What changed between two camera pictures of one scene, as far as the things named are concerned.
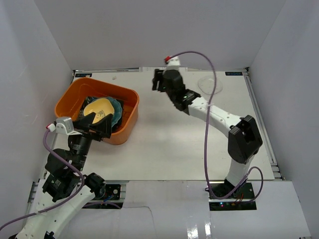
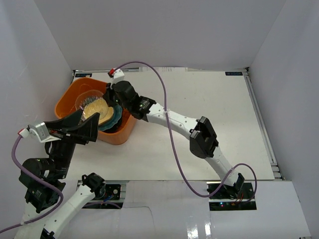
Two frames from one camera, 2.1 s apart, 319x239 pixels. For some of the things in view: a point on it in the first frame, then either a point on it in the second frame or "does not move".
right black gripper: x=157 y=73 -> x=108 y=95
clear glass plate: x=206 y=84 -> x=85 y=94
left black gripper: x=90 y=132 -> x=66 y=135
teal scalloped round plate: x=117 y=109 does not move
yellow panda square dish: x=101 y=107 does not move
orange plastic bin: x=70 y=103 does not move
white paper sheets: x=152 y=69 does not move
